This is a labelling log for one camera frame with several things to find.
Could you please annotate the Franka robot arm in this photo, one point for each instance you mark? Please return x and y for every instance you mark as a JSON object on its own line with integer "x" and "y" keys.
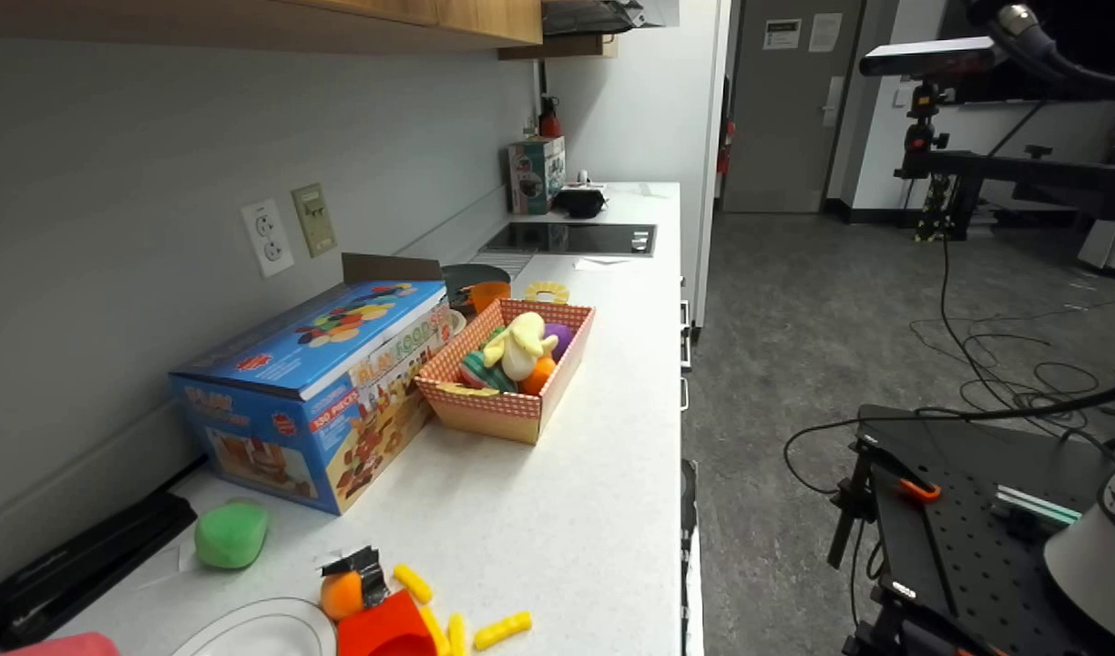
{"x": 1099, "y": 569}

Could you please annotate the grey room door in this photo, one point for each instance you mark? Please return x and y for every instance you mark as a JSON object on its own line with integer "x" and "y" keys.
{"x": 789, "y": 121}

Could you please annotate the wooden cabinet door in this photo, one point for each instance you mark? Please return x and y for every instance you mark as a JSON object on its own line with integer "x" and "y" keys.
{"x": 490, "y": 19}

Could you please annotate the purple toy fruit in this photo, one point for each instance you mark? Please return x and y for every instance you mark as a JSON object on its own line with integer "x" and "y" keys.
{"x": 558, "y": 335}

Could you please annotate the pale yellow toy banana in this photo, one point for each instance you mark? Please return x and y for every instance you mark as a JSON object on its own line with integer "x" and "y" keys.
{"x": 522, "y": 345}

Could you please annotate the yellow toy piece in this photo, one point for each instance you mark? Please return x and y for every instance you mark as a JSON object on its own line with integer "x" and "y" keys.
{"x": 547, "y": 294}

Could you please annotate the orange toy fruit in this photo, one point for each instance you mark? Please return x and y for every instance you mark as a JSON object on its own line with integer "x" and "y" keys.
{"x": 537, "y": 371}

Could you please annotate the orange cup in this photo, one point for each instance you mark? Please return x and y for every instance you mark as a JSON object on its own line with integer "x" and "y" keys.
{"x": 488, "y": 296}

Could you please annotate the green toy vegetable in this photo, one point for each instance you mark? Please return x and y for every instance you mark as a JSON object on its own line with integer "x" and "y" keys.
{"x": 488, "y": 371}

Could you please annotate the black cooktop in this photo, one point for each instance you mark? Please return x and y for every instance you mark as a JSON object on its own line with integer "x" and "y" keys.
{"x": 570, "y": 238}

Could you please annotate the red checkered basket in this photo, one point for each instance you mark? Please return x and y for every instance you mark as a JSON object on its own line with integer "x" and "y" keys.
{"x": 497, "y": 411}

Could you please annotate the black pot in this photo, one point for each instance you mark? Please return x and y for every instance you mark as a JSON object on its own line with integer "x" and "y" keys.
{"x": 582, "y": 201}

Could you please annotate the green and red carton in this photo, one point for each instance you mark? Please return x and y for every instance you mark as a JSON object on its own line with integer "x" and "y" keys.
{"x": 537, "y": 173}

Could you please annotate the red bottle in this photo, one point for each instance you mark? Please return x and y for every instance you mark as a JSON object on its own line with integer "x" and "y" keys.
{"x": 547, "y": 119}

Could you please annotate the red fire extinguisher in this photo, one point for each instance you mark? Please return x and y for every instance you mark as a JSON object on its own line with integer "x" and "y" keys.
{"x": 727, "y": 145}

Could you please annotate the blue toy food box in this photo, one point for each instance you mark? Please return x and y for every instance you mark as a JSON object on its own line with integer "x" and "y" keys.
{"x": 308, "y": 388}

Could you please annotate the yellow toy fry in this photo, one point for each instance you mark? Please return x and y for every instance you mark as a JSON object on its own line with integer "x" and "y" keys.
{"x": 459, "y": 635}
{"x": 505, "y": 626}
{"x": 415, "y": 580}

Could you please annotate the black toy piece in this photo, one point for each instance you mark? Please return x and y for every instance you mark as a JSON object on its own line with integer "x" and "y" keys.
{"x": 364, "y": 569}

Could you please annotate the small orange toy ball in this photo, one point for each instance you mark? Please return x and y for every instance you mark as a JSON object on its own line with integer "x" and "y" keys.
{"x": 342, "y": 594}

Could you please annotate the red toy fries box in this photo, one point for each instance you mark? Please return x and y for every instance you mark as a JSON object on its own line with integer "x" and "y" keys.
{"x": 388, "y": 626}

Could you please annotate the white paper sign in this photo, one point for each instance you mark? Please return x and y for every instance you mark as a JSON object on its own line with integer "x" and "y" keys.
{"x": 783, "y": 34}
{"x": 825, "y": 34}

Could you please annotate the green sponge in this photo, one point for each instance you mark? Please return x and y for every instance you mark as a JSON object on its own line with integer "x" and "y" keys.
{"x": 233, "y": 535}

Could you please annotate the black breadboard table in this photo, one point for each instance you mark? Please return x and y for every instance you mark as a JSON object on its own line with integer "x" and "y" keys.
{"x": 972, "y": 532}

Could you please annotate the green tube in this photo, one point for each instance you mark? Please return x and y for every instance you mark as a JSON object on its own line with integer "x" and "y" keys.
{"x": 1035, "y": 504}

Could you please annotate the white bin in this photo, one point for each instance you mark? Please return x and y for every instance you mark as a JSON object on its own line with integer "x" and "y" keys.
{"x": 1112, "y": 246}

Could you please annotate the pink cloth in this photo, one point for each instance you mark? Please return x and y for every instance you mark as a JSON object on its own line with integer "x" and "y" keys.
{"x": 69, "y": 646}

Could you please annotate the beige wall plate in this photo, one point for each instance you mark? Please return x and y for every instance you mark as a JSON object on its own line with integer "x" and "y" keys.
{"x": 316, "y": 221}

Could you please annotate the white wall outlet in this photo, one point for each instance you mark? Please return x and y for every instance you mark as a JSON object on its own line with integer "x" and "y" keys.
{"x": 267, "y": 238}

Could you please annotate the dark wall shelf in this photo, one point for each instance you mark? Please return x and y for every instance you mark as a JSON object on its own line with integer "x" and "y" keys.
{"x": 582, "y": 21}

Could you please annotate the black bar camera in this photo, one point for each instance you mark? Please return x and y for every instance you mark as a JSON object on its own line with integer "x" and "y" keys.
{"x": 926, "y": 54}

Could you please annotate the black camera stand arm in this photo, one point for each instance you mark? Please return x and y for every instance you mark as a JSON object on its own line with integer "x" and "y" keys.
{"x": 1009, "y": 176}

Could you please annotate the wooden wall cabinet body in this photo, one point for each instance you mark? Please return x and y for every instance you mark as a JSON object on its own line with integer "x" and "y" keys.
{"x": 160, "y": 21}

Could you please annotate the dark wall screen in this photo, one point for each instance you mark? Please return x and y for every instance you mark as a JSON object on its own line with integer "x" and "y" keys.
{"x": 1107, "y": 30}

